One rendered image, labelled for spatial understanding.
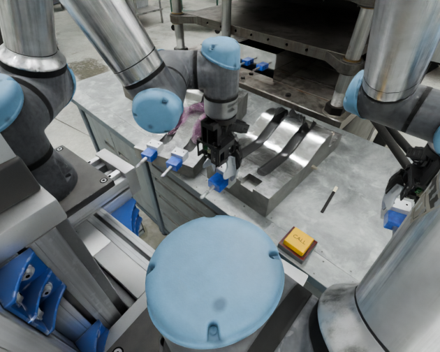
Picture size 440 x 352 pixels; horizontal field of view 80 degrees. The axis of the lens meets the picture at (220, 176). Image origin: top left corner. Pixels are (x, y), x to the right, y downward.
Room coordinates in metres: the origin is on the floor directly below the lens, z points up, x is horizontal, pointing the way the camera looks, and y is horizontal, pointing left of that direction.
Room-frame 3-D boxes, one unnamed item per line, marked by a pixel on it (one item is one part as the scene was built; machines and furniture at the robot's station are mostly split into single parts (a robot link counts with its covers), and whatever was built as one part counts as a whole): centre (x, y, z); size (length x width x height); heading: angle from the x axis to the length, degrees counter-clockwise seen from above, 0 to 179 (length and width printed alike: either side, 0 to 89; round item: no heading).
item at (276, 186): (0.77, -0.22, 0.87); 0.50 x 0.26 x 0.14; 137
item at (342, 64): (1.81, -0.41, 0.96); 1.29 x 0.83 x 0.18; 47
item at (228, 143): (0.53, 0.00, 1.09); 0.09 x 0.08 x 0.12; 142
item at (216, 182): (0.52, 0.01, 0.93); 0.13 x 0.05 x 0.05; 142
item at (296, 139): (0.76, -0.20, 0.92); 0.35 x 0.16 x 0.09; 137
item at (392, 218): (0.38, -0.43, 0.93); 0.13 x 0.05 x 0.05; 154
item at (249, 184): (0.57, -0.10, 0.87); 0.05 x 0.05 x 0.04; 47
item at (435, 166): (0.39, -0.44, 1.09); 0.09 x 0.08 x 0.12; 154
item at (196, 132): (0.95, 0.09, 0.90); 0.26 x 0.18 x 0.08; 154
